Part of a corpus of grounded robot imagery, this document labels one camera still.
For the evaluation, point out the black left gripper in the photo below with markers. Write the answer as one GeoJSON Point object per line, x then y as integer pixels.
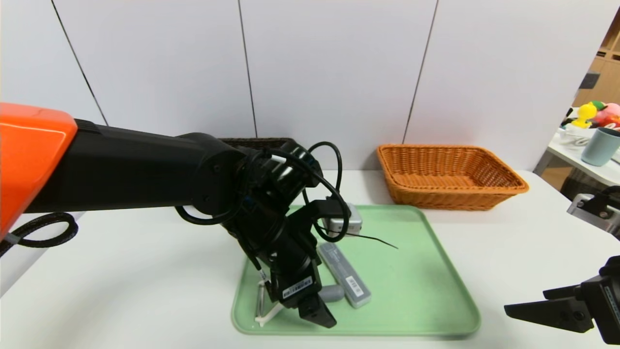
{"type": "Point", "coordinates": [298, 290]}

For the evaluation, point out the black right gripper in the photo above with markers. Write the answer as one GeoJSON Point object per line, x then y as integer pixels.
{"type": "Point", "coordinates": [602, 296]}

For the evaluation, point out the grey rectangular plastic case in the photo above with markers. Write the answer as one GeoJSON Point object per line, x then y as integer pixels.
{"type": "Point", "coordinates": [346, 276]}

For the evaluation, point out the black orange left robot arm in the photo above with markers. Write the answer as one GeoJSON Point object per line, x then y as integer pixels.
{"type": "Point", "coordinates": [121, 169]}

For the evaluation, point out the orange wicker basket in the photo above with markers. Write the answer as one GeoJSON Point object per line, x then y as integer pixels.
{"type": "Point", "coordinates": [445, 198]}

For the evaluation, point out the dark brown wicker basket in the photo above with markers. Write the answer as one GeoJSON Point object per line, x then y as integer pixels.
{"type": "Point", "coordinates": [261, 143]}

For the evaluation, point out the light green plastic tray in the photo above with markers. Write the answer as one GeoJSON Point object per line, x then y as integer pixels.
{"type": "Point", "coordinates": [411, 291]}

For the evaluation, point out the dark wicker bin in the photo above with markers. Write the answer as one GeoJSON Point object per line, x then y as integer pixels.
{"type": "Point", "coordinates": [579, 186]}

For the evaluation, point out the white side table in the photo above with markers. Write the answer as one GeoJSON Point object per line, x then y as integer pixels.
{"type": "Point", "coordinates": [562, 154]}

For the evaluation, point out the blue grey cup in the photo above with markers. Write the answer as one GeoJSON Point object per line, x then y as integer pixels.
{"type": "Point", "coordinates": [600, 147]}

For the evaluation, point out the yellow plush toy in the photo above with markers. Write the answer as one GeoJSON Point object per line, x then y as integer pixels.
{"type": "Point", "coordinates": [587, 115]}

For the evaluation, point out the pink plush toy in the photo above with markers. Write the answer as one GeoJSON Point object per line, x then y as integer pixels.
{"type": "Point", "coordinates": [610, 115]}

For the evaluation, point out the wooden shelf cabinet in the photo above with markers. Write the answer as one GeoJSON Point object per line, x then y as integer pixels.
{"type": "Point", "coordinates": [605, 82]}

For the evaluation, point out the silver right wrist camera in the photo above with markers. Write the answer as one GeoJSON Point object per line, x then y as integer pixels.
{"type": "Point", "coordinates": [588, 215]}

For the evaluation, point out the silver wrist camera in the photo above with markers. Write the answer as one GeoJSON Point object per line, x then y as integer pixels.
{"type": "Point", "coordinates": [588, 215]}
{"type": "Point", "coordinates": [348, 224]}

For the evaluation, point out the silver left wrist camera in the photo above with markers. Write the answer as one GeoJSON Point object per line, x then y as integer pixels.
{"type": "Point", "coordinates": [348, 224]}

